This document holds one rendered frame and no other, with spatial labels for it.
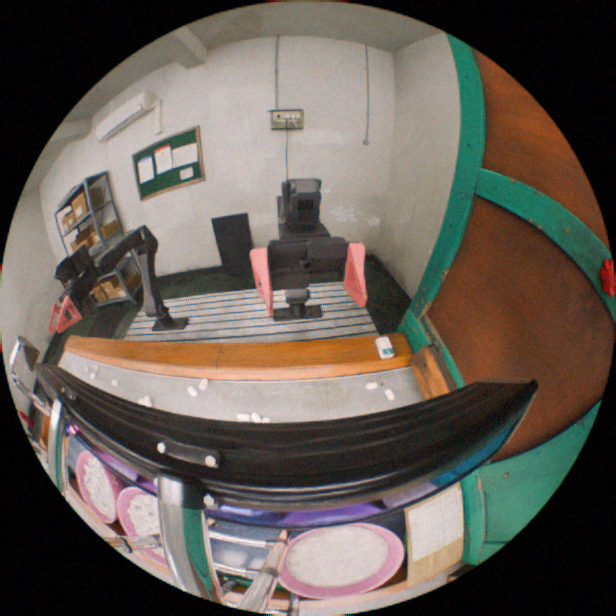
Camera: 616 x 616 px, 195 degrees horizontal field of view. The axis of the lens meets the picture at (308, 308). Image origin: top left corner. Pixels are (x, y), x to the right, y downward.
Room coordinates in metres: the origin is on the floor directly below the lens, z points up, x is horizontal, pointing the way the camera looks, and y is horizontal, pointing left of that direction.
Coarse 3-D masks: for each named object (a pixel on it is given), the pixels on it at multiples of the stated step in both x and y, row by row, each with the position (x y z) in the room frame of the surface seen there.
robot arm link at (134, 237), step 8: (128, 232) 0.51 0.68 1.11; (136, 232) 0.50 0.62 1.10; (144, 232) 0.52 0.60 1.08; (120, 240) 0.42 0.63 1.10; (128, 240) 0.45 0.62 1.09; (136, 240) 0.48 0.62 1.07; (152, 240) 0.55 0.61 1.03; (112, 248) 0.36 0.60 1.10; (120, 248) 0.40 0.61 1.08; (128, 248) 0.43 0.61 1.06; (152, 248) 0.53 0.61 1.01; (104, 256) 0.31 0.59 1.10; (112, 256) 0.34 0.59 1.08; (120, 256) 0.38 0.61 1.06; (96, 264) 0.28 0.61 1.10
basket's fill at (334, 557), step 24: (336, 528) -0.18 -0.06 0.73; (360, 528) -0.19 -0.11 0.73; (288, 552) -0.26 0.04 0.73; (312, 552) -0.25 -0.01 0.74; (336, 552) -0.25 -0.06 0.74; (360, 552) -0.27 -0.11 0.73; (384, 552) -0.29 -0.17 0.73; (312, 576) -0.34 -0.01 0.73; (336, 576) -0.34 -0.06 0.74; (360, 576) -0.36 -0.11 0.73
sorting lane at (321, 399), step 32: (96, 384) 0.04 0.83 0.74; (128, 384) 0.10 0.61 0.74; (160, 384) 0.13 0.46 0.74; (192, 384) 0.16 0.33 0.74; (224, 384) 0.17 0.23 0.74; (256, 384) 0.18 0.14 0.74; (288, 384) 0.18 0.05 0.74; (320, 384) 0.18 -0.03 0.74; (352, 384) 0.18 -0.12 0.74; (384, 384) 0.17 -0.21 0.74; (416, 384) 0.16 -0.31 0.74; (224, 416) 0.08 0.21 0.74; (288, 416) 0.10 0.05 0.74; (320, 416) 0.10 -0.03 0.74
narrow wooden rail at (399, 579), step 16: (80, 496) -0.48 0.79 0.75; (112, 528) -0.47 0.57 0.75; (144, 560) -0.49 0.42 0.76; (400, 576) -0.42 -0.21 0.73; (432, 576) -0.45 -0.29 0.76; (240, 592) -0.44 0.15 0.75; (288, 592) -0.43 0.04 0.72; (368, 592) -0.42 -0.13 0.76; (384, 592) -0.44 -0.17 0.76; (304, 608) -0.48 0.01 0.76; (320, 608) -0.48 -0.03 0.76
